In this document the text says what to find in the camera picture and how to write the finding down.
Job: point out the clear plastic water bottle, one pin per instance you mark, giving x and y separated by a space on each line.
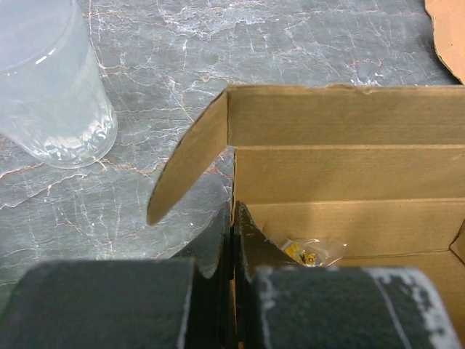
53 102

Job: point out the brown cardboard box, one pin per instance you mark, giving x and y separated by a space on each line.
378 168

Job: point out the small clear plastic wrapper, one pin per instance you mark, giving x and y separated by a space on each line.
313 252

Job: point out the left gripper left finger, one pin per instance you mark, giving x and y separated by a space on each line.
180 302

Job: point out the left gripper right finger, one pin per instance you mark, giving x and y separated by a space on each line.
398 284

